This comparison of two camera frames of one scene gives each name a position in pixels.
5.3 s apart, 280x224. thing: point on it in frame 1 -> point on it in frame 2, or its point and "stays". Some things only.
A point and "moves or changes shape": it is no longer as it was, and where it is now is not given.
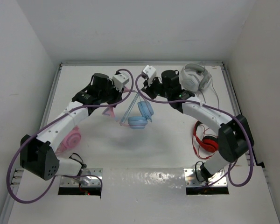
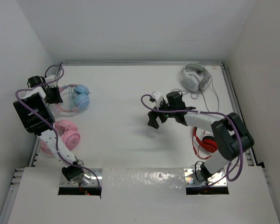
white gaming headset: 194,77 stays
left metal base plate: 85,181 stays
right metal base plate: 193,177 stays
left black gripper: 117,94 -> 57,99
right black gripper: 149,89 -> 153,115
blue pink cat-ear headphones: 136,114 moves or changes shape
